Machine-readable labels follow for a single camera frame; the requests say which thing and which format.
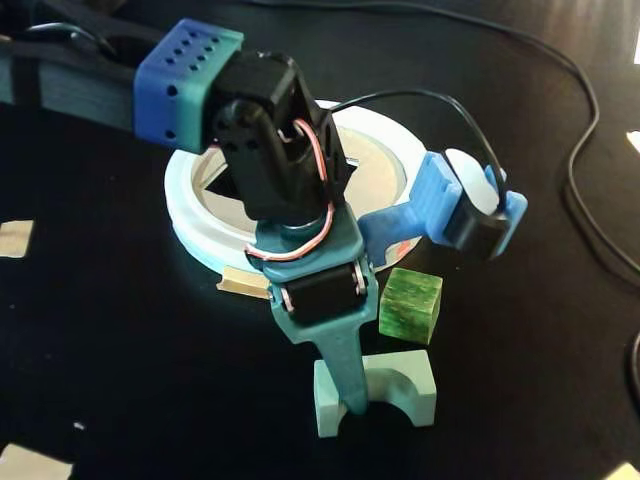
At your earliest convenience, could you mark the teal gripper black servo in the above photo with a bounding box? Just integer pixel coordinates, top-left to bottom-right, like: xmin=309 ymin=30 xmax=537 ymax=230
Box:
xmin=243 ymin=203 xmax=378 ymax=417

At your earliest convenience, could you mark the mint green U shape block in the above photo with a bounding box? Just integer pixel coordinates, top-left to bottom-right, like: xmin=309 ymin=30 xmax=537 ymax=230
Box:
xmin=313 ymin=349 xmax=438 ymax=440

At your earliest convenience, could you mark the white round shape sorter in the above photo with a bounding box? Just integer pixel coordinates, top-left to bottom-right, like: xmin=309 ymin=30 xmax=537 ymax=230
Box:
xmin=163 ymin=98 xmax=434 ymax=275

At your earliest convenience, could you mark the green wooden cube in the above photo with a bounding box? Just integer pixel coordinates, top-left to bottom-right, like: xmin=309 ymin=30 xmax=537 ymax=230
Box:
xmin=378 ymin=266 xmax=445 ymax=346

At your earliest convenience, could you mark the white and black webcam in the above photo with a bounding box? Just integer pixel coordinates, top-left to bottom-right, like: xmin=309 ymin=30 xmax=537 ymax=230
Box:
xmin=441 ymin=146 xmax=507 ymax=262

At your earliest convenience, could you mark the red and white servo wire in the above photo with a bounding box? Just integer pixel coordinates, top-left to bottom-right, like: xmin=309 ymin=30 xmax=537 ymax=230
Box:
xmin=243 ymin=118 xmax=337 ymax=263

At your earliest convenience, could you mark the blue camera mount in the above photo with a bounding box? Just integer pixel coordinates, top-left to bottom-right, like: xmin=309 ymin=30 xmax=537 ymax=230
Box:
xmin=358 ymin=149 xmax=530 ymax=267

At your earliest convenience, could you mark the thin black camera cable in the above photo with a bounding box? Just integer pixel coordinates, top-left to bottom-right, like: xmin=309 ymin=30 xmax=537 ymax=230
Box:
xmin=328 ymin=88 xmax=507 ymax=195

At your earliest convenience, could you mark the black cable loop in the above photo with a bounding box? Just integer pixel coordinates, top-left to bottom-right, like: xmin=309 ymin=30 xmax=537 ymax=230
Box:
xmin=623 ymin=331 xmax=640 ymax=407

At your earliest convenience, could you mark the thick black cable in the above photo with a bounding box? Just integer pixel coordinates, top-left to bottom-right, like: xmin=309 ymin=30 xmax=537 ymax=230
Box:
xmin=247 ymin=0 xmax=640 ymax=291

